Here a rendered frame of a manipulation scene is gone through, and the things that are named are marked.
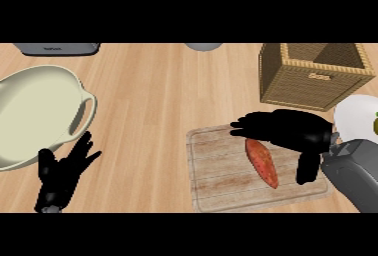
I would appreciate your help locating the dark grey appliance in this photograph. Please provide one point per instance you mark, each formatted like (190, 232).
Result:
(56, 48)

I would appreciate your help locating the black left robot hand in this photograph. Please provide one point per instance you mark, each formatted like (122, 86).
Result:
(59, 173)

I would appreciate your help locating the orange sweet potato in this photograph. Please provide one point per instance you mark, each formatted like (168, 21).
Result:
(262, 163)

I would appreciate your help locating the grey round object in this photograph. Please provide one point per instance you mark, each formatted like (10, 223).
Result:
(202, 46)

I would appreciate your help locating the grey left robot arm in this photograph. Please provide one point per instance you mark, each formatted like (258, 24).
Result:
(50, 209)

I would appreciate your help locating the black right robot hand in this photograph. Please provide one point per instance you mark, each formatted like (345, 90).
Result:
(289, 128)

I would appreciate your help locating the pale wooden cutting board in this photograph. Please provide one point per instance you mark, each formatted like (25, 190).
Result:
(245, 186)

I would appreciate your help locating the brown wicker basket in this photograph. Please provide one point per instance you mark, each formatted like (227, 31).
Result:
(307, 80)

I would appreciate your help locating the white plate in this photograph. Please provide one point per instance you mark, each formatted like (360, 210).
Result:
(355, 118)

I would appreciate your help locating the olive green fruit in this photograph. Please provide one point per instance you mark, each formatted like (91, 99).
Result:
(375, 124)

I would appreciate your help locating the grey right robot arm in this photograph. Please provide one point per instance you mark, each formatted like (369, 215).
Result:
(354, 173)

